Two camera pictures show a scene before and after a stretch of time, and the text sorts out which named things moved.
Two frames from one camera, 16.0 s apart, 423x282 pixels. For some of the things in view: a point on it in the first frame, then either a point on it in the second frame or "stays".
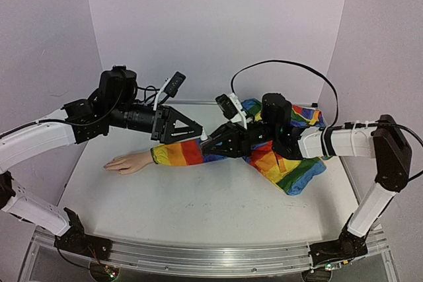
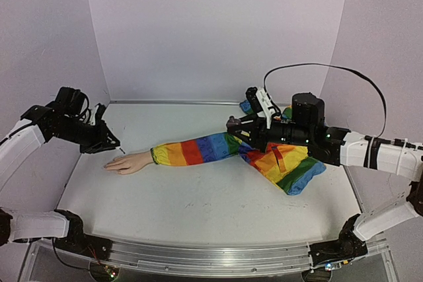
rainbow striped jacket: [293, 176] stays
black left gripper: [168, 135] -> [102, 142]
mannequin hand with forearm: [127, 164] stays
